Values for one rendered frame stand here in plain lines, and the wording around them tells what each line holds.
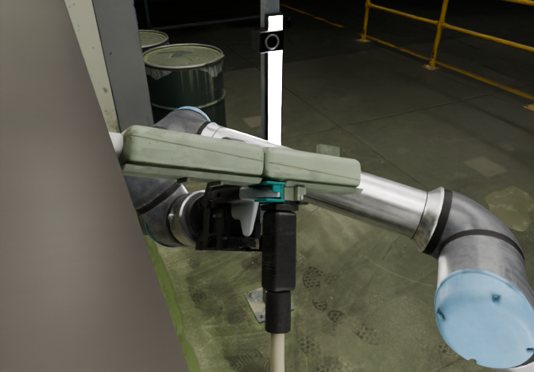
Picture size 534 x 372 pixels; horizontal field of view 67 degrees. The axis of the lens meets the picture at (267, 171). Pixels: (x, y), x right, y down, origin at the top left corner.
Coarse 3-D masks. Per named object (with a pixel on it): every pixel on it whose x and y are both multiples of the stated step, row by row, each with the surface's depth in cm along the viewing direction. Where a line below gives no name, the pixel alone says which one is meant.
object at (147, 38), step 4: (140, 32) 345; (144, 32) 344; (148, 32) 344; (140, 36) 336; (144, 36) 336; (148, 36) 336; (152, 36) 336; (156, 36) 335; (160, 36) 336; (164, 36) 333; (144, 40) 325; (148, 40) 325; (152, 40) 325; (156, 40) 325; (160, 40) 324; (144, 44) 315; (148, 44) 315; (152, 44) 315
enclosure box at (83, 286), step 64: (0, 0) 34; (0, 64) 20; (64, 64) 22; (0, 128) 14; (64, 128) 15; (0, 192) 11; (64, 192) 11; (128, 192) 12; (0, 256) 9; (64, 256) 9; (128, 256) 9; (0, 320) 7; (64, 320) 8; (128, 320) 8
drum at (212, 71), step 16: (160, 48) 301; (208, 64) 267; (160, 80) 268; (176, 80) 266; (192, 80) 268; (208, 80) 274; (160, 96) 275; (176, 96) 271; (192, 96) 273; (208, 96) 280; (224, 96) 296; (160, 112) 282; (208, 112) 285; (224, 112) 304
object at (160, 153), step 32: (128, 128) 39; (128, 160) 38; (160, 160) 39; (192, 160) 41; (224, 160) 43; (256, 160) 45; (288, 160) 47; (320, 160) 50; (352, 160) 54; (288, 192) 48; (320, 192) 55; (352, 192) 54; (288, 224) 47; (288, 256) 47; (288, 288) 46; (288, 320) 46
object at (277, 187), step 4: (252, 184) 48; (256, 184) 47; (260, 184) 47; (264, 184) 47; (268, 184) 47; (272, 184) 46; (276, 184) 46; (280, 184) 46; (284, 184) 47; (272, 188) 46; (276, 188) 46; (280, 188) 46; (256, 200) 47; (260, 200) 46; (264, 200) 46; (268, 200) 45; (272, 200) 46; (276, 200) 46; (280, 200) 46
